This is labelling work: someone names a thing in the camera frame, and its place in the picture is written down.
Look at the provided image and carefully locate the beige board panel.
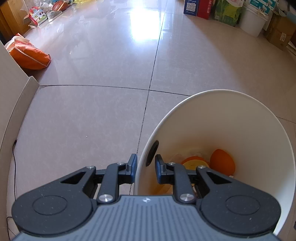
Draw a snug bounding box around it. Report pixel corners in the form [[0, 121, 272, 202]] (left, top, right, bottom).
[[0, 39, 40, 241]]

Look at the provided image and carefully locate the colourful printed box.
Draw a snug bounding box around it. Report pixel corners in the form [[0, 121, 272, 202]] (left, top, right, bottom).
[[28, 7, 48, 26]]

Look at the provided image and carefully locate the white plastic bucket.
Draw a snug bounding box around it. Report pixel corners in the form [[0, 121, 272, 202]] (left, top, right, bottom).
[[238, 5, 270, 37]]

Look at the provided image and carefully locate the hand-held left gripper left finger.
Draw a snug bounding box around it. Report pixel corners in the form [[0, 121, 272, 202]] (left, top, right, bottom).
[[60, 153, 138, 204]]

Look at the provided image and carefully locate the white shoe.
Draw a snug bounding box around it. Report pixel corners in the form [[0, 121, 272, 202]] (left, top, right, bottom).
[[47, 10, 63, 22]]

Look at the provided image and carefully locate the basketball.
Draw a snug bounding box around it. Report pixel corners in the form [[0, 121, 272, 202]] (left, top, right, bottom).
[[52, 1, 70, 11]]

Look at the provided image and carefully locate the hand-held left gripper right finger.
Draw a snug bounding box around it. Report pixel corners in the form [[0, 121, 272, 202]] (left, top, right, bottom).
[[155, 154, 234, 204]]

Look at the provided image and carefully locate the orange bag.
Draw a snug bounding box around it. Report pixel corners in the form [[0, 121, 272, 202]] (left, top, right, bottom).
[[5, 33, 51, 70]]

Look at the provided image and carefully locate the blue carton box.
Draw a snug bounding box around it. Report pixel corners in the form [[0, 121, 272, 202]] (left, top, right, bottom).
[[183, 0, 200, 16]]

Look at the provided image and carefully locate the black cable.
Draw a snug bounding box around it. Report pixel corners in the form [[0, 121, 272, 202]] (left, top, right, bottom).
[[6, 139, 18, 240]]

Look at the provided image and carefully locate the red carton box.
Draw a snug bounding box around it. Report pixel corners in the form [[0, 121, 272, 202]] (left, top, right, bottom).
[[197, 0, 216, 20]]

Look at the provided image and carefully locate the green package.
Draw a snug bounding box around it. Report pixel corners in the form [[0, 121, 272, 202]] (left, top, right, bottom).
[[213, 0, 243, 26]]

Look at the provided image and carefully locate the white trash bin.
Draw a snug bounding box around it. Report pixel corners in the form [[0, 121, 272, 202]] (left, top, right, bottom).
[[134, 89, 291, 237]]

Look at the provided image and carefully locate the white blue printed box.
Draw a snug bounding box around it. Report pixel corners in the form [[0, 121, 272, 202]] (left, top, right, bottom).
[[245, 0, 278, 15]]

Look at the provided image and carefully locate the brown cardboard box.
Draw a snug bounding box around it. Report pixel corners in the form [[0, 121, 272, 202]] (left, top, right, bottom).
[[265, 14, 296, 51]]

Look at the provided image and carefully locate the wooden cabinet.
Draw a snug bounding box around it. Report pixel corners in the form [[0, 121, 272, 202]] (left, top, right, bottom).
[[0, 0, 30, 43]]

